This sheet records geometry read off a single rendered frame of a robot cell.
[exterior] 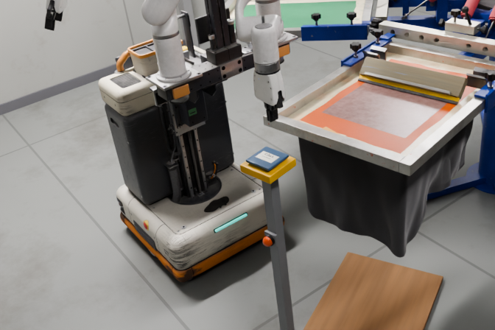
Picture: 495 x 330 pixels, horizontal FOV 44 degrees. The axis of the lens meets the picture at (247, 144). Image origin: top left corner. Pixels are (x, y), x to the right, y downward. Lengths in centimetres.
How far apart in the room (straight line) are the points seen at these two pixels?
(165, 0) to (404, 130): 88
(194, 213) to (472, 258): 131
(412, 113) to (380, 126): 14
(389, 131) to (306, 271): 108
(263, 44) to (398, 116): 64
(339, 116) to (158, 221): 113
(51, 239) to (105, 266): 44
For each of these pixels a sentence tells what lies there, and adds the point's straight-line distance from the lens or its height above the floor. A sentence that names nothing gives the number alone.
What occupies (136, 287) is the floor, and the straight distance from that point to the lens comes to 303.
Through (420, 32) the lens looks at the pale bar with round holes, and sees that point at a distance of 264.
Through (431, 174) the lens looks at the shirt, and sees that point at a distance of 220.
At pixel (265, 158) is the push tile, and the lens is 194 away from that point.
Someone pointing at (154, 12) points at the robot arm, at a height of 141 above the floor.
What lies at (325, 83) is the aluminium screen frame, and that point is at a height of 99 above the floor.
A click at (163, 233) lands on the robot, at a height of 27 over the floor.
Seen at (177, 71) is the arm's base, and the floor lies 117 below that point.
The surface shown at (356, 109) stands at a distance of 222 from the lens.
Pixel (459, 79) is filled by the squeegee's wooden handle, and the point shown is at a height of 103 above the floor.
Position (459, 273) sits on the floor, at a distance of 296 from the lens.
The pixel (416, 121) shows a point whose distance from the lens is 214.
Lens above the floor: 201
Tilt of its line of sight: 31 degrees down
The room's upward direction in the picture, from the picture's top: 8 degrees counter-clockwise
